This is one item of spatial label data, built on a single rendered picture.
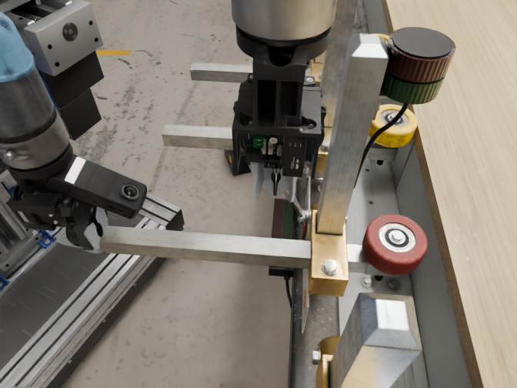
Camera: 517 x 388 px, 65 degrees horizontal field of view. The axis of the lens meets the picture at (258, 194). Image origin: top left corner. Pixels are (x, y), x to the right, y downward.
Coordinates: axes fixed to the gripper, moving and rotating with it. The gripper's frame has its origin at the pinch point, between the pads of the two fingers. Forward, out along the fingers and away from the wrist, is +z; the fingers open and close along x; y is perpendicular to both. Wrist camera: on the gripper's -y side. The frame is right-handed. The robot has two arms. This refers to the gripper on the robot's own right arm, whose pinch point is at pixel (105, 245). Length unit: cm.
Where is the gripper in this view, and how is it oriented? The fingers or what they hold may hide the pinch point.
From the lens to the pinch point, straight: 67.1
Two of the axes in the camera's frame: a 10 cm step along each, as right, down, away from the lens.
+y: -10.0, -0.7, 0.6
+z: 0.0, 6.5, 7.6
